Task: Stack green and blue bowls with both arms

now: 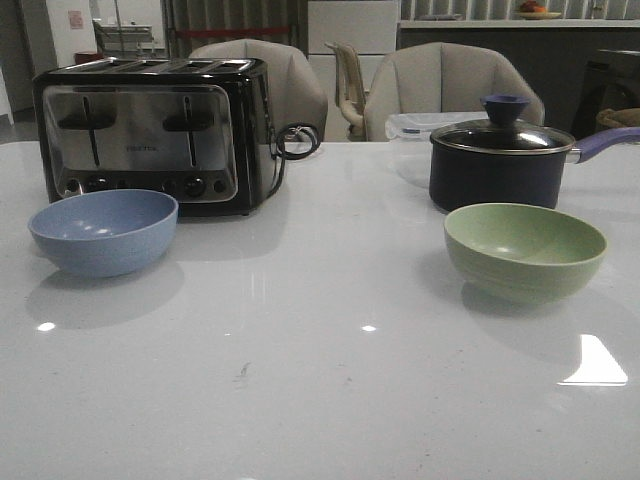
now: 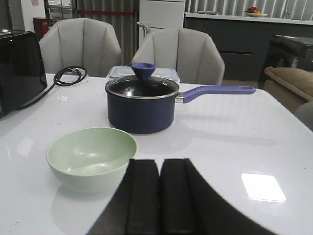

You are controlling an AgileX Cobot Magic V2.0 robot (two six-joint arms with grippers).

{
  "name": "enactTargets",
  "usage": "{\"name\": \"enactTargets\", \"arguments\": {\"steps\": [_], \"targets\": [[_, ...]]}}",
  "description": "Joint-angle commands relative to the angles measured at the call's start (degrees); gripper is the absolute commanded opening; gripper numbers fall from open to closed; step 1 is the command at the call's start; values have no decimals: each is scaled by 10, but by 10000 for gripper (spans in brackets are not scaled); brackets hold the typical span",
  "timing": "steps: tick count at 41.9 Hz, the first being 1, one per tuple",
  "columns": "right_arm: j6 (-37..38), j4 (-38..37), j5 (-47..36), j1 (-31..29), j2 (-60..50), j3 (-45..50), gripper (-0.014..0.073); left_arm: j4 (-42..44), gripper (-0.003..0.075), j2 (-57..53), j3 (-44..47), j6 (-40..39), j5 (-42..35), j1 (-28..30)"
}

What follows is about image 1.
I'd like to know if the green bowl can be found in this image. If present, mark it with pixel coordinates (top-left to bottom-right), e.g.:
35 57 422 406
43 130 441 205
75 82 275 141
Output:
444 203 608 304

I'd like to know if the blue bowl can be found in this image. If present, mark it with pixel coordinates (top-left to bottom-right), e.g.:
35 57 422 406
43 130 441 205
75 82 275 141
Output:
28 189 179 278

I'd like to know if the clear plastic food container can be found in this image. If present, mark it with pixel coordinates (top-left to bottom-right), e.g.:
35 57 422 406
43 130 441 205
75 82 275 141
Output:
385 111 488 141

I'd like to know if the beige chair left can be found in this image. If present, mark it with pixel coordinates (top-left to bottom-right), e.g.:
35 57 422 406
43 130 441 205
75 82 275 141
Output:
189 39 328 141

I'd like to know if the beige chair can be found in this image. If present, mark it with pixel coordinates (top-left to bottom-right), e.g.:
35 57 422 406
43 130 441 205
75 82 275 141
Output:
364 42 545 142
189 39 328 141

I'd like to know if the cream office chair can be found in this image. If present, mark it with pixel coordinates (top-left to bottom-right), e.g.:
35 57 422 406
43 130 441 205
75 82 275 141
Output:
325 42 367 141

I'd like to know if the black and steel toaster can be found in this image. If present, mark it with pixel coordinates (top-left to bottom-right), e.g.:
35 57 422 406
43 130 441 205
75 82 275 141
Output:
33 57 282 216

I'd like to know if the dark blue saucepan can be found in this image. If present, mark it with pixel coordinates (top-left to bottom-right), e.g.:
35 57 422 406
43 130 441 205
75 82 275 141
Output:
429 127 639 211

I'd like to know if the beige chair right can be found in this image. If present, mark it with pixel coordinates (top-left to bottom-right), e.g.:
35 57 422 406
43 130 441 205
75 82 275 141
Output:
364 42 545 142

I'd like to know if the glass pot lid blue knob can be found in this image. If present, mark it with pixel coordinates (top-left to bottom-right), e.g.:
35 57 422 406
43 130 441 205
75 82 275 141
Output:
430 94 575 155

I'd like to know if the white drawer cabinet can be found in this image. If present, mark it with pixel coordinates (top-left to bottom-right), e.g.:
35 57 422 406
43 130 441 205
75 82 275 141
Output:
308 1 399 142

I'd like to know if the fruit bowl on counter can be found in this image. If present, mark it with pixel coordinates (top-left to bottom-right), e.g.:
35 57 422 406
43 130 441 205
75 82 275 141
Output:
516 0 561 20

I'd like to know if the grey counter with shelf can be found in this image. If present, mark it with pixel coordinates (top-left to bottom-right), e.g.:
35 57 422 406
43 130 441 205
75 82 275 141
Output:
397 19 639 137

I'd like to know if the black toaster power cord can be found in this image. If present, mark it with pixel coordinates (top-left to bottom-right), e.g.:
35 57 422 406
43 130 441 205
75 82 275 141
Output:
267 123 322 197

